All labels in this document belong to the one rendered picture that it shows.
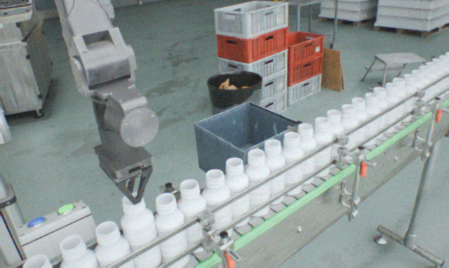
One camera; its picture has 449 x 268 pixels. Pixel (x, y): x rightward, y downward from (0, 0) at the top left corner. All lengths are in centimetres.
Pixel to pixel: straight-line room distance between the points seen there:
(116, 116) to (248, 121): 119
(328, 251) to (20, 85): 349
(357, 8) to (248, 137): 637
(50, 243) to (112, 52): 43
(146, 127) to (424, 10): 679
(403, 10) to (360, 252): 562
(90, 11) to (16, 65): 373
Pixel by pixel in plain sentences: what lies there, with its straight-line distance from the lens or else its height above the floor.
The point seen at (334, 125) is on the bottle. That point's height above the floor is 114.
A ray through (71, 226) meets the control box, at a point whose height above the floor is 110.
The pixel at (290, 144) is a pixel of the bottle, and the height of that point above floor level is 115.
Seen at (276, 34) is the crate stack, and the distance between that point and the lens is 336.
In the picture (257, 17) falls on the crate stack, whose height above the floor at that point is 104.
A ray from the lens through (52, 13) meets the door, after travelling 1280.
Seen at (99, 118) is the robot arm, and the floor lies 137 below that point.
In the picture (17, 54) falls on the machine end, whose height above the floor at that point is 76.
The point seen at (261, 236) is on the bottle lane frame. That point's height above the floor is 97.
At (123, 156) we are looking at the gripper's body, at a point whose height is 130.
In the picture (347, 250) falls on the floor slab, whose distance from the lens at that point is 222.
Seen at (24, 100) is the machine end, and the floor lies 25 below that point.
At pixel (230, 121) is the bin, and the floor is 89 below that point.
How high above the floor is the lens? 158
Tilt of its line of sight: 27 degrees down
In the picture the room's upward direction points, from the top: 4 degrees counter-clockwise
